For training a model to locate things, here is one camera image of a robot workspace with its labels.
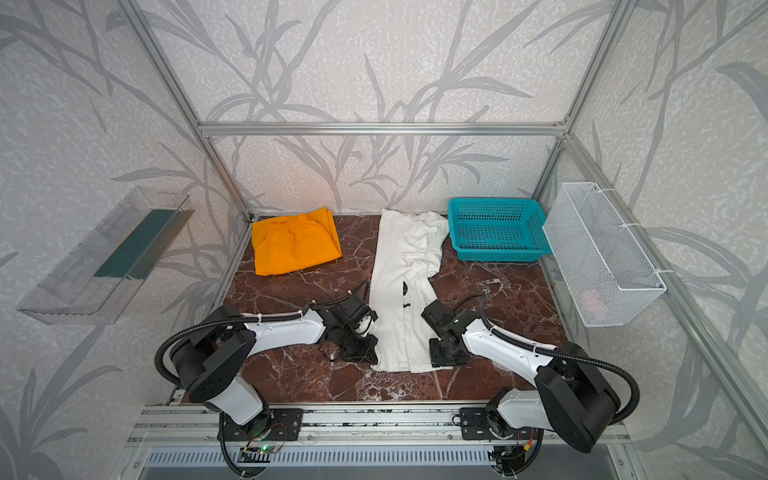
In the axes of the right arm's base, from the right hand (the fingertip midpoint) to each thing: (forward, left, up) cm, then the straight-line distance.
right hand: (439, 350), depth 85 cm
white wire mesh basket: (+5, -32, +33) cm, 46 cm away
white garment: (+36, +9, -1) cm, 37 cm away
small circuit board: (-23, +43, 0) cm, 49 cm away
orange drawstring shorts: (+37, +52, +3) cm, 64 cm away
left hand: (-2, +17, 0) cm, 17 cm away
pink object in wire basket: (+5, -37, +20) cm, 42 cm away
